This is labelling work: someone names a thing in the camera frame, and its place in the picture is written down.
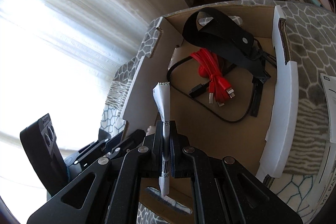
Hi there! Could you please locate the brown cardboard box tray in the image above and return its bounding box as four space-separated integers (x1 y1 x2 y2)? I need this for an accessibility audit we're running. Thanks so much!
120 4 300 215

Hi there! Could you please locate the white paper leaflet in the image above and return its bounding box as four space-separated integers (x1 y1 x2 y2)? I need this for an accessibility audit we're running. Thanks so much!
153 82 170 197

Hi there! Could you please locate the white orange passport box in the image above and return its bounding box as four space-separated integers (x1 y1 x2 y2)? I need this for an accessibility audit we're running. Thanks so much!
318 73 336 209

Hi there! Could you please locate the black flat cable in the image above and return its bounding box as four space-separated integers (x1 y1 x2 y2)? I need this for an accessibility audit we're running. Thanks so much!
166 57 250 124

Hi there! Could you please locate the white sheer curtain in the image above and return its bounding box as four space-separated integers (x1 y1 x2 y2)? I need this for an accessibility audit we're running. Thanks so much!
0 0 195 188

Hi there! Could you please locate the grey white patterned blanket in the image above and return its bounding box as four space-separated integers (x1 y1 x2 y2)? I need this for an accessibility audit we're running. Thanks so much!
101 0 335 223

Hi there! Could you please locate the red usb cable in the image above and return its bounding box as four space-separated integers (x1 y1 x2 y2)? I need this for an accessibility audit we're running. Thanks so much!
190 47 237 107

